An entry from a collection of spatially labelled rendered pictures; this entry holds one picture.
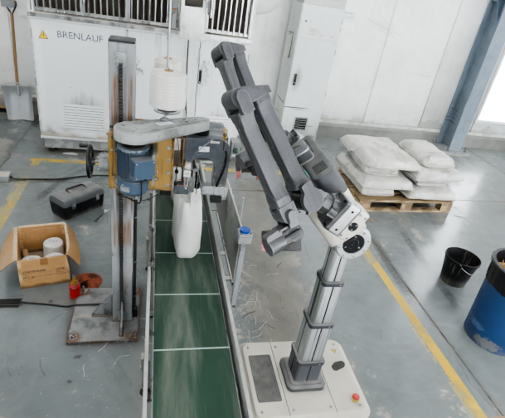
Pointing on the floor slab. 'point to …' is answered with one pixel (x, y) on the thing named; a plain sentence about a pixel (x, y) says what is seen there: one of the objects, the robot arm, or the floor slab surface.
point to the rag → (89, 279)
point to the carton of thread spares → (31, 240)
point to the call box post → (237, 276)
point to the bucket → (458, 266)
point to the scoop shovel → (17, 104)
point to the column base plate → (101, 319)
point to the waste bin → (502, 307)
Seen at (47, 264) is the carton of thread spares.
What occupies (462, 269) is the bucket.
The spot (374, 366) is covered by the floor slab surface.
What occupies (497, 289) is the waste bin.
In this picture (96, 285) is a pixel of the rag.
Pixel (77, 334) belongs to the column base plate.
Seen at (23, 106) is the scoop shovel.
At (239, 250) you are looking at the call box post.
